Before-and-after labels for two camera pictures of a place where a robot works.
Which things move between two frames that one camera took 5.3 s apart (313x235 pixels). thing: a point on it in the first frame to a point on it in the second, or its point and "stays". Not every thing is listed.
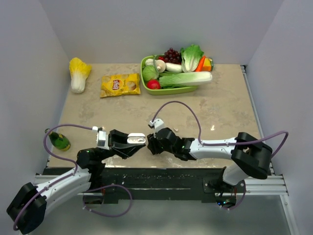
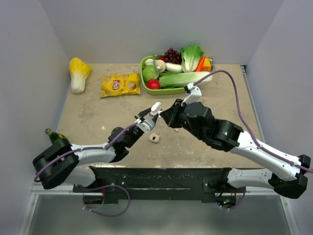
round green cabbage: (150, 72) stays
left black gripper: (117, 142) to (144, 113)
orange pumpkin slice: (208, 64) stays
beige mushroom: (161, 65) stays
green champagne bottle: (59, 140) stays
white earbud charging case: (136, 138) to (156, 108)
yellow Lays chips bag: (120, 84) stays
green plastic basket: (164, 91) stays
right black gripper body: (156, 146) to (180, 120)
